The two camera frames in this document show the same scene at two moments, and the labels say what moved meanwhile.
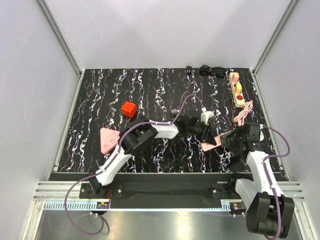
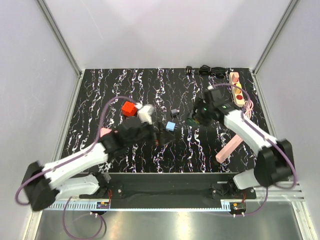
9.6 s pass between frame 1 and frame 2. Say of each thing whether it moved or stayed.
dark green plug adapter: moved
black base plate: stayed
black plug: stayed
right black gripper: moved
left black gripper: moved
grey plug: stayed
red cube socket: stayed
